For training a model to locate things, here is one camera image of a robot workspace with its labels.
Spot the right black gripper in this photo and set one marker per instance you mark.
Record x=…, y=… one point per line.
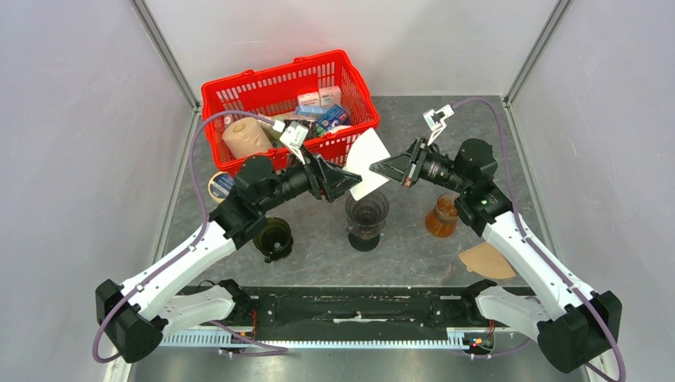
x=403, y=167

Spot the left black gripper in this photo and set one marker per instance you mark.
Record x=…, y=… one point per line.
x=328, y=181

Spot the white paper coffee filter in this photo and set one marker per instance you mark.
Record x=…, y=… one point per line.
x=366, y=150

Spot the clear grey glass dripper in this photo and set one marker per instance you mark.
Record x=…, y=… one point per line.
x=366, y=217

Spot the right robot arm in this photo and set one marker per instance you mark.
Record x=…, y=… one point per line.
x=571, y=322

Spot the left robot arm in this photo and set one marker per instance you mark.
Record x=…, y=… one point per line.
x=137, y=314

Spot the red black coffee server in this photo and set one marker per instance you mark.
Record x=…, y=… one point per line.
x=363, y=244

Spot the dark green dripper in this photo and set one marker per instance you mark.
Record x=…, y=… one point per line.
x=275, y=240

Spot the brown paper coffee filter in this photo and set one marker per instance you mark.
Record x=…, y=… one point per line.
x=485, y=260

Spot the white item in basket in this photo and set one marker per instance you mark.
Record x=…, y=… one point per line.
x=338, y=129

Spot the blue detergent box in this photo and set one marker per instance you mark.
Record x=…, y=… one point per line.
x=335, y=116

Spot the amber glass beaker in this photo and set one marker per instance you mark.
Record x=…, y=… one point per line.
x=442, y=220

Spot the light blue packet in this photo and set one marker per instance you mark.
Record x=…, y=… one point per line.
x=310, y=111

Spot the pale green plastic bottle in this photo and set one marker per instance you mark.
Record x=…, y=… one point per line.
x=271, y=126

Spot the white pink small box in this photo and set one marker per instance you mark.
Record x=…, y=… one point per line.
x=329, y=96

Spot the red plastic shopping basket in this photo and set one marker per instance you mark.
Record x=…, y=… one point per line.
x=274, y=91

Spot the beige toilet paper roll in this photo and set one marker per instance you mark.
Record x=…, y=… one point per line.
x=246, y=137

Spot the masking tape roll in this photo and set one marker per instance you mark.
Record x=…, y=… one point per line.
x=219, y=186

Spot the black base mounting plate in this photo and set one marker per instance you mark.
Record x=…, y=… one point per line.
x=355, y=313

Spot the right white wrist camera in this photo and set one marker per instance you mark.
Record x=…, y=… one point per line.
x=436, y=121

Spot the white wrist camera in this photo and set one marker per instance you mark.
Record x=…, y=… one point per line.
x=292, y=137
x=436, y=121

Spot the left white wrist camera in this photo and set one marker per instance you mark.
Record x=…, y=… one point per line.
x=292, y=137

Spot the white cable duct rail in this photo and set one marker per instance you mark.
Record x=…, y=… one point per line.
x=218, y=338

